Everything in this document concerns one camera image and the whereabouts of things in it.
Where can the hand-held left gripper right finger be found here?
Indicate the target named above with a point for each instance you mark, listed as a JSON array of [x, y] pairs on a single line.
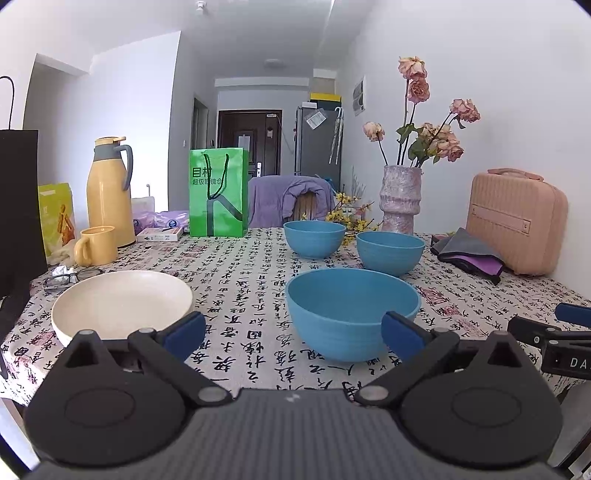
[[401, 338]]

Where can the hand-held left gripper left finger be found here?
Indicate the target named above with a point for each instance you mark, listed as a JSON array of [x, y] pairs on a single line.
[[184, 334]]

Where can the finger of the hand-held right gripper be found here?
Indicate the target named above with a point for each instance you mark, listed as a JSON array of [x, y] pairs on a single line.
[[575, 314], [531, 331]]

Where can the large blue bowl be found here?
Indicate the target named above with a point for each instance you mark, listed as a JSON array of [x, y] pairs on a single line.
[[341, 332]]

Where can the calligraphy print tablecloth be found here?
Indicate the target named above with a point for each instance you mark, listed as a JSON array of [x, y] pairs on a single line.
[[249, 295]]

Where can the purple cloth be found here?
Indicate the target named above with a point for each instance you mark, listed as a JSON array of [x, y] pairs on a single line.
[[485, 266]]

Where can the small flat box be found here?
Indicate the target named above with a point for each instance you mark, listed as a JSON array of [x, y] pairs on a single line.
[[159, 235]]

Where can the grey cloth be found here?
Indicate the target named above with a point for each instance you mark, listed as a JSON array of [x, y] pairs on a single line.
[[466, 244]]

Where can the pink hard case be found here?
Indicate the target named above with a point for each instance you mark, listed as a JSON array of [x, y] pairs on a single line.
[[517, 221]]

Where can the eyeglasses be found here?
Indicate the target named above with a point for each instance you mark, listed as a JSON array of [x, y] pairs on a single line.
[[90, 273]]

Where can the green paper bag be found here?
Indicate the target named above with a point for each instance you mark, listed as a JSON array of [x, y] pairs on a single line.
[[198, 221]]

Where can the purple tissue pack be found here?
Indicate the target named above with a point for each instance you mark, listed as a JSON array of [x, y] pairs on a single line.
[[168, 219]]

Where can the yellow mug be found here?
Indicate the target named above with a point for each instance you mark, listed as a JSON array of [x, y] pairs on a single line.
[[101, 247]]

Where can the white furniture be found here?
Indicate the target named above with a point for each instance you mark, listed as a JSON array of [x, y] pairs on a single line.
[[143, 206]]

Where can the mottled pink vase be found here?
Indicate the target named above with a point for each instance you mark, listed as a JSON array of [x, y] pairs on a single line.
[[399, 203]]

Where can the clear plastic gloves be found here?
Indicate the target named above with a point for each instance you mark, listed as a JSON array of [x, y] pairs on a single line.
[[62, 256]]

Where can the yellow flower branch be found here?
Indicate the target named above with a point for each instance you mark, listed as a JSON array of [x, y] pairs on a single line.
[[344, 199]]

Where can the yellow thermos jug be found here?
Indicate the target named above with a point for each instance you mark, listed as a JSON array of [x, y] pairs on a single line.
[[108, 203]]

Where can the dried purple grass sprigs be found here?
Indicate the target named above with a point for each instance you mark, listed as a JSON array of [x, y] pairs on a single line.
[[358, 184]]

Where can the wooden chair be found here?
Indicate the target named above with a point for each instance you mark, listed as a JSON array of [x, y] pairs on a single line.
[[309, 207]]

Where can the purple jacket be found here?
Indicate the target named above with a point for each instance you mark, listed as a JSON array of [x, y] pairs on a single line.
[[272, 198]]

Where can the yellow-green snack bag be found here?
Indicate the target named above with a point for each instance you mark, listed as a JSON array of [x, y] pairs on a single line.
[[55, 217]]

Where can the grey refrigerator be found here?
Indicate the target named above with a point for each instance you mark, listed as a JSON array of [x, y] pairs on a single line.
[[314, 152]]

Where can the black paper bag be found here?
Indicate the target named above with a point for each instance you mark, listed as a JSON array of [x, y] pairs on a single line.
[[18, 207]]

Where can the folded umbrella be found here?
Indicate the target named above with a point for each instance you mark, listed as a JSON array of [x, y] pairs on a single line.
[[336, 138]]

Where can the side room door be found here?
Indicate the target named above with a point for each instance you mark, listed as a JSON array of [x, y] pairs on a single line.
[[200, 124]]

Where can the dark brown entrance door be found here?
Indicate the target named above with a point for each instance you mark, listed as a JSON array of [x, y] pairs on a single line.
[[235, 124]]

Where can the dried pink roses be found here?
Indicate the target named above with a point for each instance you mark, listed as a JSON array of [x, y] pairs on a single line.
[[418, 90]]

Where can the yellow box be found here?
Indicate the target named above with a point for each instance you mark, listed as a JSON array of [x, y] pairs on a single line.
[[325, 99]]

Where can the round ceiling lamp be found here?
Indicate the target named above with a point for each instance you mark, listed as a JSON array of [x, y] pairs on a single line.
[[273, 62]]

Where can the white ceiling lamp socket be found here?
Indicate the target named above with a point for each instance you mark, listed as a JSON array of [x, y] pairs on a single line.
[[199, 5]]

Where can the white wall panel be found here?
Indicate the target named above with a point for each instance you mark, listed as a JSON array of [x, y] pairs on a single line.
[[358, 96]]

